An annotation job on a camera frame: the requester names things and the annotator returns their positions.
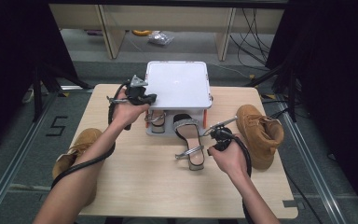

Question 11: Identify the clear plastic bag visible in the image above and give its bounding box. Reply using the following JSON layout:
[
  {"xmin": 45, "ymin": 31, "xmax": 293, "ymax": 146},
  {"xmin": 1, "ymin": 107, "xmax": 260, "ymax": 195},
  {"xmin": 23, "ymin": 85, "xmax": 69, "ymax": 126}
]
[{"xmin": 147, "ymin": 30, "xmax": 175, "ymax": 47}]

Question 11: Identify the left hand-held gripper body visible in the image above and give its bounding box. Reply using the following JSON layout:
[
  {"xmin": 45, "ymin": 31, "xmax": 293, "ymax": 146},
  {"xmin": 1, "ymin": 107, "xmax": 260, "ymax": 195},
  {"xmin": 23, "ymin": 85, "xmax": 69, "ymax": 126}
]
[{"xmin": 124, "ymin": 74, "xmax": 149, "ymax": 132}]

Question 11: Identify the beige wooden desk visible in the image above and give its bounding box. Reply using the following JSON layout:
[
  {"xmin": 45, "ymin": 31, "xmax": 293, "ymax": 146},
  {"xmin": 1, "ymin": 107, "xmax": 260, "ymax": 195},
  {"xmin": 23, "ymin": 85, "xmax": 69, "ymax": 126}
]
[{"xmin": 48, "ymin": 3, "xmax": 285, "ymax": 62}]

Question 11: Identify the yellow object on floor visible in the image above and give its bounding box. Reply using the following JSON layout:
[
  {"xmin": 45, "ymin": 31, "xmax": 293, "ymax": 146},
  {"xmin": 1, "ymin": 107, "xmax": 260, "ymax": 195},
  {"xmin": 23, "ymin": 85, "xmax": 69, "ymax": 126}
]
[{"xmin": 131, "ymin": 29, "xmax": 153, "ymax": 37}]

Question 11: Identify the person's left hand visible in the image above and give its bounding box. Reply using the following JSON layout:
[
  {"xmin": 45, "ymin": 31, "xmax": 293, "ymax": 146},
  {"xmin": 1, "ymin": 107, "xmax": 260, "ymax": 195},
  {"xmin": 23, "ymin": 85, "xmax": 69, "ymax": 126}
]
[{"xmin": 109, "ymin": 88, "xmax": 151, "ymax": 128}]

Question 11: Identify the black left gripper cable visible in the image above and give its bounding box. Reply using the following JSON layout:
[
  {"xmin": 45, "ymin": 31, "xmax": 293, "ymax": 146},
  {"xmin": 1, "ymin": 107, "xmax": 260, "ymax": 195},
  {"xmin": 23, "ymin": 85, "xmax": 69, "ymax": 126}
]
[{"xmin": 50, "ymin": 81, "xmax": 131, "ymax": 189}]

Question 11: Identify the white floor cable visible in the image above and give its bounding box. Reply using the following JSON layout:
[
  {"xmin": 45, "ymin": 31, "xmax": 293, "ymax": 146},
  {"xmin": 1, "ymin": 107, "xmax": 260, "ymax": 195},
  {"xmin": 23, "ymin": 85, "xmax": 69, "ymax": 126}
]
[{"xmin": 208, "ymin": 62, "xmax": 254, "ymax": 79}]

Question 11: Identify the black metal stand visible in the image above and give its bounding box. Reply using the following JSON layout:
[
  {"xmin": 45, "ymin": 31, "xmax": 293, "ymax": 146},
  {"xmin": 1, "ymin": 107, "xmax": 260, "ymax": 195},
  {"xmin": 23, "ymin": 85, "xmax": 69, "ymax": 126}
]
[
  {"xmin": 245, "ymin": 62, "xmax": 300, "ymax": 124},
  {"xmin": 32, "ymin": 62, "xmax": 91, "ymax": 123}
]

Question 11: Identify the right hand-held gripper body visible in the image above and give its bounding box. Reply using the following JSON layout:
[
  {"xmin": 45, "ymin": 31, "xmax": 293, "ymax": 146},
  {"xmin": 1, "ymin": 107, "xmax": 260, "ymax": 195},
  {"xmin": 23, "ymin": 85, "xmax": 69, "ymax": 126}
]
[{"xmin": 203, "ymin": 115, "xmax": 239, "ymax": 152}]

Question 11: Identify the aluminium floor rail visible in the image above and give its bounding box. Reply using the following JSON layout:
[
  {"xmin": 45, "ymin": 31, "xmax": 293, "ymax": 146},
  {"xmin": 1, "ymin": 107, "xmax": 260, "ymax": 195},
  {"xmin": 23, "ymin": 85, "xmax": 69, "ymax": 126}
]
[
  {"xmin": 0, "ymin": 92, "xmax": 60, "ymax": 224},
  {"xmin": 274, "ymin": 96, "xmax": 347, "ymax": 224}
]

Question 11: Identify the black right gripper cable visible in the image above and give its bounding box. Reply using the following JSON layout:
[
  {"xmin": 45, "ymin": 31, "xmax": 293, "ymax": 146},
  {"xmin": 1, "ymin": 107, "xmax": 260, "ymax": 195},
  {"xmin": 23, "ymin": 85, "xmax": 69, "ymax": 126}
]
[{"xmin": 223, "ymin": 129, "xmax": 255, "ymax": 224}]

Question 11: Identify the bundle of black floor cables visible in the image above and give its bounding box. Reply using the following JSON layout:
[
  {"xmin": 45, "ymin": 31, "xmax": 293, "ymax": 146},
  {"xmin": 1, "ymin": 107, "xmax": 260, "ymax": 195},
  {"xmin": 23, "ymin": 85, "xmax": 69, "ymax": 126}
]
[{"xmin": 229, "ymin": 7, "xmax": 274, "ymax": 67}]

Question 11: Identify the tan suede boot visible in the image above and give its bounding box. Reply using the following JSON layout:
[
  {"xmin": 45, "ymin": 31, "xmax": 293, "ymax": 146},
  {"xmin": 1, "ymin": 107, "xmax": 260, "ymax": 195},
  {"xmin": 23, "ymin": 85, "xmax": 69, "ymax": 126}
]
[
  {"xmin": 235, "ymin": 104, "xmax": 285, "ymax": 171},
  {"xmin": 51, "ymin": 127, "xmax": 104, "ymax": 207}
]

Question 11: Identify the person's right hand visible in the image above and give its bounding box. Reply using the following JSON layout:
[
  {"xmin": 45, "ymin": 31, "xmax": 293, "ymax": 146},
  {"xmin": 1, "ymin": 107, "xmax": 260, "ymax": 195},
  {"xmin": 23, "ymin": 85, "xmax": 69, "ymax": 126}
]
[{"xmin": 206, "ymin": 133, "xmax": 252, "ymax": 184}]

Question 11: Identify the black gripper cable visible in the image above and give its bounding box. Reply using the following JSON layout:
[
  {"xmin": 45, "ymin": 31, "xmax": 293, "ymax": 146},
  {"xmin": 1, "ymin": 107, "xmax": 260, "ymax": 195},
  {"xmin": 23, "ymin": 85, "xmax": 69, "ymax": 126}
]
[
  {"xmin": 50, "ymin": 81, "xmax": 131, "ymax": 189},
  {"xmin": 223, "ymin": 129, "xmax": 255, "ymax": 224}
]

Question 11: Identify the white shoe rack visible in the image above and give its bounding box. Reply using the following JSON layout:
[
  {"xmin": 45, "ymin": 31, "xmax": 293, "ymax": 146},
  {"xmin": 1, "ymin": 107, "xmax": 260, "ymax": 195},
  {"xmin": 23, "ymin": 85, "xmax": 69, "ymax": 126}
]
[{"xmin": 141, "ymin": 61, "xmax": 213, "ymax": 138}]

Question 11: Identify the black curtain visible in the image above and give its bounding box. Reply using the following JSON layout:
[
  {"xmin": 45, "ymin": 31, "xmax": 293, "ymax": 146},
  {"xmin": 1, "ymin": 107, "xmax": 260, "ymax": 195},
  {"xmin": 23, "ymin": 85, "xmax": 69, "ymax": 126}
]
[
  {"xmin": 0, "ymin": 0, "xmax": 79, "ymax": 158},
  {"xmin": 265, "ymin": 0, "xmax": 358, "ymax": 216}
]

